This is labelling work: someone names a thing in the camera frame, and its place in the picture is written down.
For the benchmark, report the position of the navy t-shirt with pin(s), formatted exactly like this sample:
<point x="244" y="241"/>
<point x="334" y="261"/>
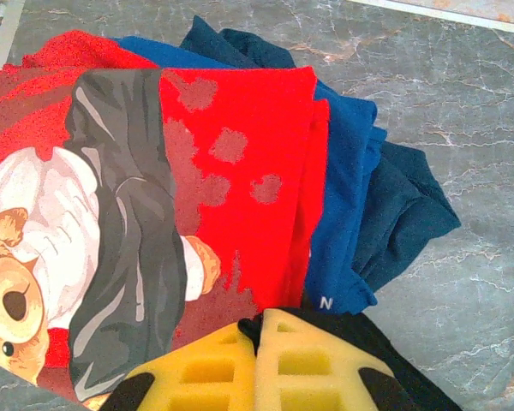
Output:
<point x="404" y="222"/>

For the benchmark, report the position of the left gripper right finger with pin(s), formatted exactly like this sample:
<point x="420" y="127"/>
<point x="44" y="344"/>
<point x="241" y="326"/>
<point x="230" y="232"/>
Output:
<point x="308" y="368"/>

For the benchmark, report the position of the black t-shirt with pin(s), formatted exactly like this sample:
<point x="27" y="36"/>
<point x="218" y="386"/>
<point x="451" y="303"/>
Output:
<point x="426" y="396"/>

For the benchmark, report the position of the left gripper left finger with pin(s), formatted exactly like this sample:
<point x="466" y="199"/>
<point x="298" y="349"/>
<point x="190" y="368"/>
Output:
<point x="205" y="372"/>

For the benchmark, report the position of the blue lettered t-shirt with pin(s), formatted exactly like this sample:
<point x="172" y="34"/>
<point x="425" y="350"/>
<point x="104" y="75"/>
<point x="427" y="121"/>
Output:
<point x="347" y="192"/>

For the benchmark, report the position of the red bear print t-shirt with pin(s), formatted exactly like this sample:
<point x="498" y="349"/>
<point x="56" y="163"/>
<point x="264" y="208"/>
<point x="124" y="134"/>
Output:
<point x="248" y="171"/>

